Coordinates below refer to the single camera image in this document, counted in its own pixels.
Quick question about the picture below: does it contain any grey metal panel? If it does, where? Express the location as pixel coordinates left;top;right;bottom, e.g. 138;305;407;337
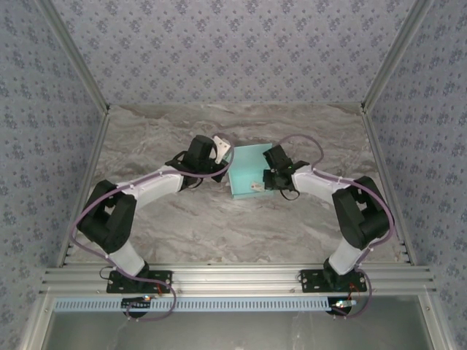
20;295;452;350

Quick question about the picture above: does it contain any slotted pale cable duct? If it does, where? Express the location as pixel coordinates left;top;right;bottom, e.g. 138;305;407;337
53;295;331;314

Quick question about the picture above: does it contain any small circuit board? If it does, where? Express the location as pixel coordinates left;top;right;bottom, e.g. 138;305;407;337
330;297;358;315
121;295;154;311

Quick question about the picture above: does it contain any aluminium side rail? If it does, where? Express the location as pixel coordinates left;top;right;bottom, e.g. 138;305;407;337
54;109;112;271
360;109;419;266

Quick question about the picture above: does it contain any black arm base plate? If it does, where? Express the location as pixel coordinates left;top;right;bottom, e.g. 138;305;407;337
106;269;173;295
299;268;368;295

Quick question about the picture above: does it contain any aluminium frame post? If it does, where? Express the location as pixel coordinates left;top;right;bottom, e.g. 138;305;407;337
35;0;112;117
360;0;439;116

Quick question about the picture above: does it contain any purple cable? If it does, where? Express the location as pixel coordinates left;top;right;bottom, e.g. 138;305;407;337
70;131;236;324
279;133;395;321

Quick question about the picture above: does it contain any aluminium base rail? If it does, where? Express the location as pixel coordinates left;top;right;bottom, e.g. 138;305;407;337
39;265;438;295

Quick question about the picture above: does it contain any teal paper box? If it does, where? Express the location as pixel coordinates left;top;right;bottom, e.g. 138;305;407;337
228;143;280;201

